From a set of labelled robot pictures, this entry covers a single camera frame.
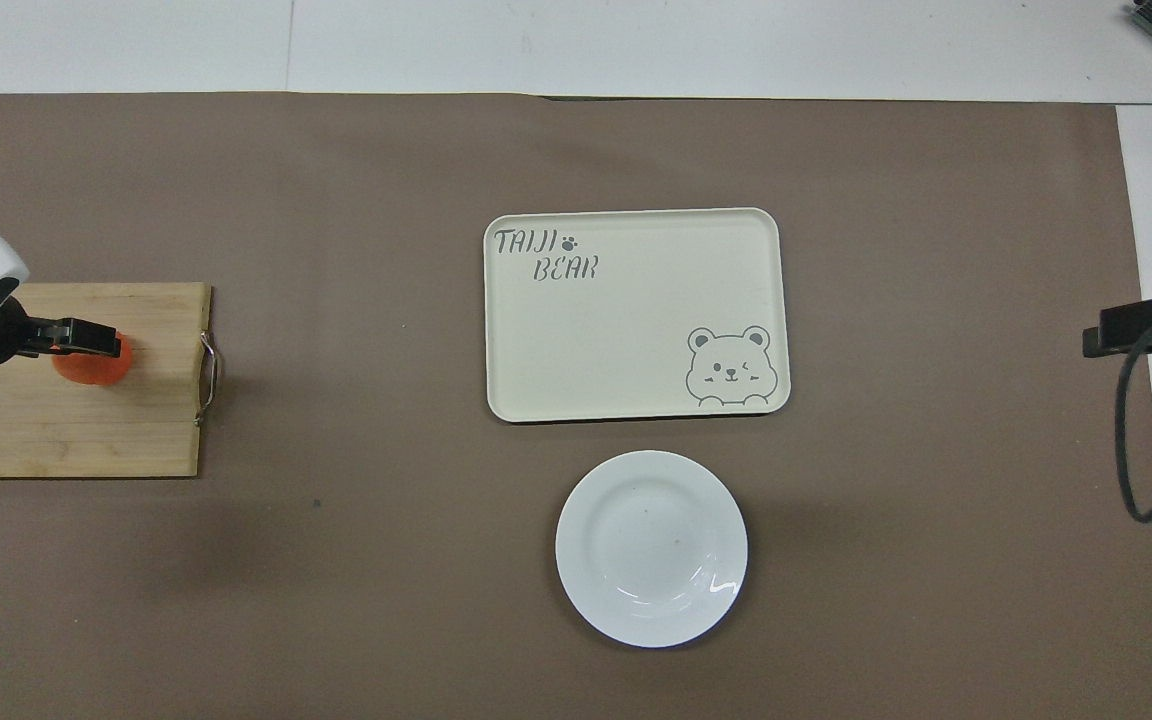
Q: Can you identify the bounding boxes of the cream tray with bear print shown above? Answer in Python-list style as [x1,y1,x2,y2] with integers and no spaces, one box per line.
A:
[483,207,792,424]

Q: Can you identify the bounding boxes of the white round plate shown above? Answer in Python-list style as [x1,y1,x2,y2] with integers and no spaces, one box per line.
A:
[555,450,749,649]

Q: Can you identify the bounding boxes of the orange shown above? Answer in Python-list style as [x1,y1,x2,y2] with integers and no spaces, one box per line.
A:
[51,334,130,388]

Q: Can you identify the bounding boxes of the wooden cutting board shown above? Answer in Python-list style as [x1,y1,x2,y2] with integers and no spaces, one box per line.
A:
[0,282,222,479]

